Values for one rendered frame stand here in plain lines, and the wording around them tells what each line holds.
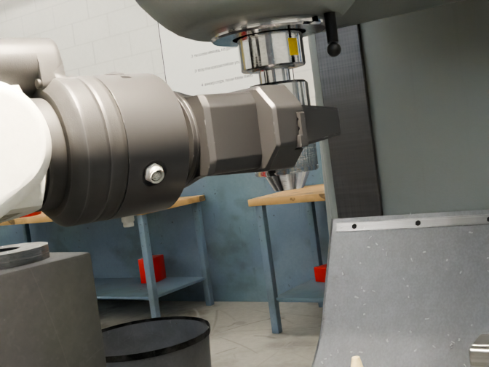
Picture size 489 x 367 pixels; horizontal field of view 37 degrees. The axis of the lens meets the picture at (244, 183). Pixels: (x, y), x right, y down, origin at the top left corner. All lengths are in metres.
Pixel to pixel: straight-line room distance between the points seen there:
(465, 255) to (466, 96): 0.18
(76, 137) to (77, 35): 6.31
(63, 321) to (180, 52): 5.29
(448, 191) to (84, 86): 0.55
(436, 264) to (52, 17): 6.26
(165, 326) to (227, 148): 2.35
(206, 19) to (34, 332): 0.34
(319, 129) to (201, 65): 5.29
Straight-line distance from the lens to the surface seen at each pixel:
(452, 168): 0.87
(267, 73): 0.52
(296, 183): 0.52
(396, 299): 0.87
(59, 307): 0.70
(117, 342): 2.78
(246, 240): 5.68
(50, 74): 0.43
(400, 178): 0.90
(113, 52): 6.40
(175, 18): 0.49
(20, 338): 0.68
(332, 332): 0.90
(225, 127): 0.45
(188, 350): 2.41
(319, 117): 0.52
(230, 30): 0.51
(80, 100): 0.41
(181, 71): 5.92
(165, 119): 0.43
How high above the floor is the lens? 1.23
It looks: 3 degrees down
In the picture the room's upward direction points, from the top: 8 degrees counter-clockwise
